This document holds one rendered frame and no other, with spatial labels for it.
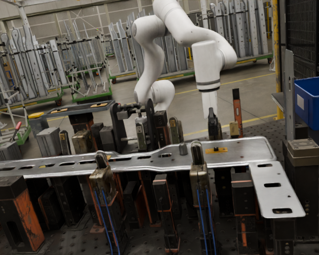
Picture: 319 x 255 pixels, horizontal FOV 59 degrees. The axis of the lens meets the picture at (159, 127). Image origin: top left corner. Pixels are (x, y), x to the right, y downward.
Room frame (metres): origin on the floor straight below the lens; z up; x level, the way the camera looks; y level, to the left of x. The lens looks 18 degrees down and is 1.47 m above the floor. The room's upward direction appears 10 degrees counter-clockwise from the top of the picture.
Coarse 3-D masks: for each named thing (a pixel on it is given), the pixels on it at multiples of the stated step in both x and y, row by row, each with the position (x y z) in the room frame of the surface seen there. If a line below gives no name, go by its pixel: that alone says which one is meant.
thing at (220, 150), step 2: (212, 148) 1.01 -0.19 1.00; (214, 148) 0.99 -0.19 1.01; (216, 148) 0.98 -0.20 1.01; (218, 148) 1.00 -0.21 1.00; (220, 148) 1.00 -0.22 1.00; (222, 148) 0.99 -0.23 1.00; (224, 148) 0.99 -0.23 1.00; (226, 148) 0.99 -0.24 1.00; (206, 150) 1.00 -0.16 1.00; (208, 150) 1.00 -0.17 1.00; (210, 150) 1.00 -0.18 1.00; (212, 150) 0.99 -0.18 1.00; (214, 150) 0.98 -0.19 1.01; (216, 150) 0.98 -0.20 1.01; (218, 150) 0.98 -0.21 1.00; (220, 150) 0.98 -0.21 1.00; (222, 150) 0.98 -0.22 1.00; (224, 150) 0.97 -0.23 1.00; (226, 150) 0.97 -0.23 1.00; (206, 152) 0.98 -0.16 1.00; (208, 152) 0.98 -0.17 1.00; (210, 152) 0.98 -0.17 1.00; (212, 152) 0.98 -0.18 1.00; (214, 152) 0.97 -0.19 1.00; (216, 152) 0.97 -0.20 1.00; (218, 152) 0.97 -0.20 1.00; (220, 152) 0.97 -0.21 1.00
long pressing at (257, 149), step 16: (176, 144) 1.12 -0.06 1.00; (208, 144) 1.06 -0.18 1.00; (224, 144) 1.03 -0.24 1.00; (240, 144) 1.01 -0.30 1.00; (256, 144) 0.98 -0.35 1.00; (16, 160) 1.28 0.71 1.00; (32, 160) 1.25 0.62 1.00; (48, 160) 1.21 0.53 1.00; (64, 160) 1.18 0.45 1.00; (80, 160) 1.14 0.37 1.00; (128, 160) 1.05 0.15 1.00; (144, 160) 1.02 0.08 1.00; (160, 160) 0.99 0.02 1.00; (176, 160) 0.97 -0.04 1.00; (192, 160) 0.94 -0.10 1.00; (208, 160) 0.92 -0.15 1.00; (224, 160) 0.90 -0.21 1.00; (240, 160) 0.88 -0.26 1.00; (256, 160) 0.86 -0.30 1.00; (272, 160) 0.84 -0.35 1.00; (0, 176) 1.13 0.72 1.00; (32, 176) 1.08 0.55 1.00; (48, 176) 1.05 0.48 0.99; (64, 176) 1.04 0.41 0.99
